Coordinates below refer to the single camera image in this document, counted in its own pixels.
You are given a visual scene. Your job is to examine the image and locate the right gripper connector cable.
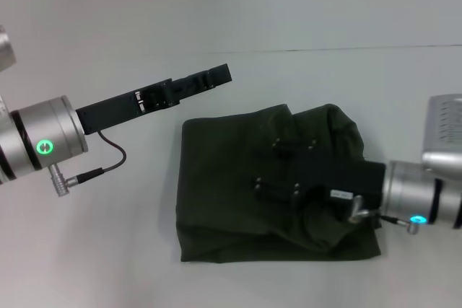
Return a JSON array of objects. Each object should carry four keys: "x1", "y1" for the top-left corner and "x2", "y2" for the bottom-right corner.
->
[{"x1": 347, "y1": 194, "x2": 422, "y2": 236}]

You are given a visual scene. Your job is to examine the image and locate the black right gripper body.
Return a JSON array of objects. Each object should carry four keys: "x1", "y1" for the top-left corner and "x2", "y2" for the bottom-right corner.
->
[{"x1": 290, "y1": 137, "x2": 388, "y2": 217}]

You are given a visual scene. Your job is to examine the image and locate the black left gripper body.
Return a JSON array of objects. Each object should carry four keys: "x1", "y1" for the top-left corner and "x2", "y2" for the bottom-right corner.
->
[{"x1": 75, "y1": 77, "x2": 182, "y2": 134}]

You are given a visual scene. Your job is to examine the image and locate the left gripper connector cable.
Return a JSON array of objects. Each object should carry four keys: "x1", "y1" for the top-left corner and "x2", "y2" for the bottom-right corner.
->
[{"x1": 48, "y1": 129, "x2": 128, "y2": 198}]

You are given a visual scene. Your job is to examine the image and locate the dark green printed T-shirt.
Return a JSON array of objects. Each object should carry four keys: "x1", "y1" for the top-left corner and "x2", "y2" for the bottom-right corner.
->
[{"x1": 175, "y1": 103, "x2": 383, "y2": 263}]

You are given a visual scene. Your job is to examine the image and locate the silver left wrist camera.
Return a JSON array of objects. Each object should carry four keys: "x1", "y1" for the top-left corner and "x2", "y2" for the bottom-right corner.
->
[{"x1": 0, "y1": 25, "x2": 17, "y2": 73}]

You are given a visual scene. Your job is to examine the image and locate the gripper connector cable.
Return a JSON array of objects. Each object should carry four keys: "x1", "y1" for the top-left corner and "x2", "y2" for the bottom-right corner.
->
[
  {"x1": 48, "y1": 129, "x2": 128, "y2": 198},
  {"x1": 347, "y1": 194, "x2": 422, "y2": 236}
]

